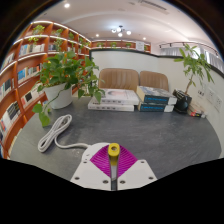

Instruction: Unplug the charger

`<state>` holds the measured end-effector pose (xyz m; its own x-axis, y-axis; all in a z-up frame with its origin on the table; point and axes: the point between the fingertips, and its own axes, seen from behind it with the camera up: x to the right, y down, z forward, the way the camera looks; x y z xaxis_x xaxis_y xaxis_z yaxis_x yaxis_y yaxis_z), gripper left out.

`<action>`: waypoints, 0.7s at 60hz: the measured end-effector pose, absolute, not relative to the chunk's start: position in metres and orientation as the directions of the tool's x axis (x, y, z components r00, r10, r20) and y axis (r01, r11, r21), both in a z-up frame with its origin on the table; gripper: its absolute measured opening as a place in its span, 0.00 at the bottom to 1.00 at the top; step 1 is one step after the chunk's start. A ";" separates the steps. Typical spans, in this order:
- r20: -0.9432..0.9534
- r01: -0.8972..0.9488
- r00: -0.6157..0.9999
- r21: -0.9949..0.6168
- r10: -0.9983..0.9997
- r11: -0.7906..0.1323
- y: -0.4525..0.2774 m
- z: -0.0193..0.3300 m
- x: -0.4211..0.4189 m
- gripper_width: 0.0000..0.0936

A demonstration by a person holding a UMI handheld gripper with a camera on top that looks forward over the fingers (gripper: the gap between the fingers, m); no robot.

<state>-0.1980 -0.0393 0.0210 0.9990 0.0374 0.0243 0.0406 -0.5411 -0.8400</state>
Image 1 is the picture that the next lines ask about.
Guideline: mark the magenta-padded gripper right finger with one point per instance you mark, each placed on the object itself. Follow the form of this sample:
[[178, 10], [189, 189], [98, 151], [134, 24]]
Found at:
[[136, 173]]

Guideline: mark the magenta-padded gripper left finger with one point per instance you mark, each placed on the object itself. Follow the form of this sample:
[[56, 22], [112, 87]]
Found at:
[[90, 175]]

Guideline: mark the yellow charger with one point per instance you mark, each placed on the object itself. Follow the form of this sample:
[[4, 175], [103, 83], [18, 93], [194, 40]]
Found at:
[[113, 151]]

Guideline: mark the round white power strip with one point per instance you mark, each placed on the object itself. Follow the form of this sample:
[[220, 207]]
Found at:
[[88, 152]]

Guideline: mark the dark blue spined book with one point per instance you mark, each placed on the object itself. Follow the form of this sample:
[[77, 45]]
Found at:
[[155, 107]]

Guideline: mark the thick white book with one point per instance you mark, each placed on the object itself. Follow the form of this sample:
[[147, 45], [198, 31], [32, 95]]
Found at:
[[110, 106]]

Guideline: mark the white book with picture cover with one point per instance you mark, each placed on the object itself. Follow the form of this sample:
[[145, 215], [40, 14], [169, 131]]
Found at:
[[120, 96]]

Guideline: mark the dark book with marbled cover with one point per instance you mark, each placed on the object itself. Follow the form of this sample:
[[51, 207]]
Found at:
[[155, 95]]

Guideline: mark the red and white book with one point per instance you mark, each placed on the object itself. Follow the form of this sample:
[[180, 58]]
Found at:
[[196, 115]]

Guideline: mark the leafy plant in white pot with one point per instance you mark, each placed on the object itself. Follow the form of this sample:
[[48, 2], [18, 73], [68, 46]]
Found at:
[[60, 96]]

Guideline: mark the tall plant in black pot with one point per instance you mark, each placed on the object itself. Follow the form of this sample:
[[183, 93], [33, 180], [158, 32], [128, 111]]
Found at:
[[182, 101]]

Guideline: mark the tan flat book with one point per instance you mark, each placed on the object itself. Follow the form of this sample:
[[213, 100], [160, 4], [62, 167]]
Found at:
[[196, 108]]

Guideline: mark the tan padded chair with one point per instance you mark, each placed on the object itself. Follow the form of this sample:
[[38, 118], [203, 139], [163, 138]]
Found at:
[[154, 80], [118, 79]]

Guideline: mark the clear sign holder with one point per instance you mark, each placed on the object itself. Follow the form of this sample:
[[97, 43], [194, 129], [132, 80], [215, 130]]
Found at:
[[200, 93]]

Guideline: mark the wooden shelf unit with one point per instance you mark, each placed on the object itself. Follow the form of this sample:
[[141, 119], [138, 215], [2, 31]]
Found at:
[[20, 86]]

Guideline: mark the white sheer curtain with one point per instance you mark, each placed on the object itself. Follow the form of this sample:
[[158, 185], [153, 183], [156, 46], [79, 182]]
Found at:
[[210, 55]]

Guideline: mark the cluster ceiling lamp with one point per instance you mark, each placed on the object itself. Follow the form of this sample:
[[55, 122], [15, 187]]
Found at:
[[120, 30]]

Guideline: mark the ceiling air vent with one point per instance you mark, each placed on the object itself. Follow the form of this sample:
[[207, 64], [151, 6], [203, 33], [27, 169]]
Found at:
[[151, 5]]

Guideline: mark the recessed ceiling lights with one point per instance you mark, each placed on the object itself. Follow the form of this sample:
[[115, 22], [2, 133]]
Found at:
[[67, 5]]

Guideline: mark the white wall socket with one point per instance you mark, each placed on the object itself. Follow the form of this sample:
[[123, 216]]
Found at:
[[210, 95], [218, 103]]

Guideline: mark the black track light rail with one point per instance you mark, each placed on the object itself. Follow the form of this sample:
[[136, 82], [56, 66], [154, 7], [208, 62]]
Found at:
[[180, 43]]

